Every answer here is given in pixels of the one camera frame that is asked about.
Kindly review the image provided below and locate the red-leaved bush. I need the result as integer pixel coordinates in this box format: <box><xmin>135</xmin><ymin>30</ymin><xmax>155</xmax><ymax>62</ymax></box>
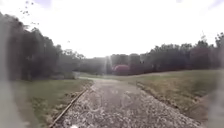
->
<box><xmin>113</xmin><ymin>64</ymin><xmax>130</xmax><ymax>77</ymax></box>

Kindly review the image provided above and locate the grey gravel path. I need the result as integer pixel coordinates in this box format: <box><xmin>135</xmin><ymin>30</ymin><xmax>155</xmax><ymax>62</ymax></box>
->
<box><xmin>49</xmin><ymin>77</ymin><xmax>203</xmax><ymax>128</ymax></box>

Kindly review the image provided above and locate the wooden path edging board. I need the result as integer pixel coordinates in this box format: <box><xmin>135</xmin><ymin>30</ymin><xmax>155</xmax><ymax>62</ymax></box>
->
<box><xmin>48</xmin><ymin>87</ymin><xmax>90</xmax><ymax>128</ymax></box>

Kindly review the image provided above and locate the wood of trees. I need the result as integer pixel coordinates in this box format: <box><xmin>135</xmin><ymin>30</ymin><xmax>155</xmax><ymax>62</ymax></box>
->
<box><xmin>0</xmin><ymin>11</ymin><xmax>224</xmax><ymax>81</ymax></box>

